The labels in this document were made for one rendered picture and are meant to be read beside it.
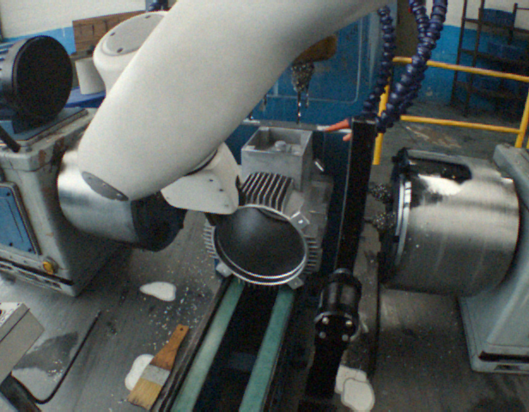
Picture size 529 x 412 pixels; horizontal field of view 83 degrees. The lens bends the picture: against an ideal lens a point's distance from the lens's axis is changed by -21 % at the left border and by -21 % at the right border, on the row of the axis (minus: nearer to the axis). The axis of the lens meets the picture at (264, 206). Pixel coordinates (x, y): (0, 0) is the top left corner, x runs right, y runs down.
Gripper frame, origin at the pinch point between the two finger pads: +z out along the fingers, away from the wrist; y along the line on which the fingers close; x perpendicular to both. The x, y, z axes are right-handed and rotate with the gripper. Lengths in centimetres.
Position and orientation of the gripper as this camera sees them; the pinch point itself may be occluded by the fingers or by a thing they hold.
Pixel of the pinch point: (215, 212)
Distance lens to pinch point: 54.6
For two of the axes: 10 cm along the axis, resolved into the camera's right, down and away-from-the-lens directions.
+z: 1.2, 4.9, 8.7
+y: 9.7, 1.3, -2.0
